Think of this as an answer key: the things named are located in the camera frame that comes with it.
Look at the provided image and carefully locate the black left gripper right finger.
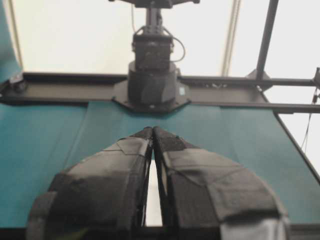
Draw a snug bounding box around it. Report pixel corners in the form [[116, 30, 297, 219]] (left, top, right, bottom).
[[153, 126, 290, 240]]

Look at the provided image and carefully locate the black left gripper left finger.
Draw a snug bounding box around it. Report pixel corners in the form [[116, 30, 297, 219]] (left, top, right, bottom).
[[26, 127, 153, 240]]

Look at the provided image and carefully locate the black metal frame rail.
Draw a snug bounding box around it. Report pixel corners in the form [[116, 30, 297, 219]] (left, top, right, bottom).
[[0, 72, 320, 114]]

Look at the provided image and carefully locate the black vertical frame post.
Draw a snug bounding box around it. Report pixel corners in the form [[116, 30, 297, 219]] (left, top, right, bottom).
[[247, 0, 279, 83]]

